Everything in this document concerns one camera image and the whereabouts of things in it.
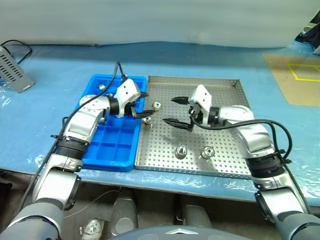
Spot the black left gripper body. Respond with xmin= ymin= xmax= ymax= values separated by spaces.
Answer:
xmin=124 ymin=97 xmax=141 ymax=117

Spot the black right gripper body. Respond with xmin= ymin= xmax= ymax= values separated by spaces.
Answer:
xmin=187 ymin=101 xmax=204 ymax=126

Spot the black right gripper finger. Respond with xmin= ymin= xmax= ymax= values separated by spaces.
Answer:
xmin=170 ymin=96 xmax=191 ymax=106
xmin=162 ymin=117 xmax=194 ymax=132

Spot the blue plastic compartment tray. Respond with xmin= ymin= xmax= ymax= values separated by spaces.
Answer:
xmin=80 ymin=73 xmax=148 ymax=172

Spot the perforated steel tray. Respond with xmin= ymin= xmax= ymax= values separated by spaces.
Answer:
xmin=134 ymin=75 xmax=252 ymax=180

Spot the grey rounded cylinder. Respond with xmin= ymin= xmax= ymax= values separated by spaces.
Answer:
xmin=179 ymin=197 xmax=213 ymax=230
xmin=109 ymin=189 xmax=138 ymax=237

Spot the brown cardboard sheet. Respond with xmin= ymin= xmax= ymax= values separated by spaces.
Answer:
xmin=261 ymin=52 xmax=320 ymax=108

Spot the dark grey rounded shell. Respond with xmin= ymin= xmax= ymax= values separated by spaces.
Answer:
xmin=107 ymin=224 xmax=251 ymax=240

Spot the crumpled white wrapper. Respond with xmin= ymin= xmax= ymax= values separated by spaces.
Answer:
xmin=79 ymin=218 xmax=105 ymax=237

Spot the grey perforated metal box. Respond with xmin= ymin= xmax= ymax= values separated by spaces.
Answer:
xmin=0 ymin=44 xmax=35 ymax=94

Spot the black and white equipment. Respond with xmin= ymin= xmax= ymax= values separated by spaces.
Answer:
xmin=294 ymin=4 xmax=320 ymax=55

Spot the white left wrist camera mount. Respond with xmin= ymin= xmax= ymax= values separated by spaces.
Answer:
xmin=115 ymin=78 xmax=140 ymax=119

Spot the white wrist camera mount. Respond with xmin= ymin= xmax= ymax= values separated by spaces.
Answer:
xmin=115 ymin=78 xmax=140 ymax=119
xmin=187 ymin=84 xmax=213 ymax=126

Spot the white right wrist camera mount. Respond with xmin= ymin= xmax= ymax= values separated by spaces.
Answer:
xmin=187 ymin=84 xmax=213 ymax=126

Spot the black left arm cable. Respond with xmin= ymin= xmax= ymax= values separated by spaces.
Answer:
xmin=18 ymin=61 xmax=129 ymax=213

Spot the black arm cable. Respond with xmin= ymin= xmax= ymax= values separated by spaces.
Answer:
xmin=18 ymin=61 xmax=129 ymax=213
xmin=190 ymin=109 xmax=313 ymax=213

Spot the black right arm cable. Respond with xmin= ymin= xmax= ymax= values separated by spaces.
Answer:
xmin=190 ymin=109 xmax=313 ymax=213

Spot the thin white cable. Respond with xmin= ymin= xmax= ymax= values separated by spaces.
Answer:
xmin=63 ymin=189 xmax=123 ymax=220

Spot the thin black looped cable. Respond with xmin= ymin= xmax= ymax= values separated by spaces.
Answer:
xmin=0 ymin=39 xmax=33 ymax=66

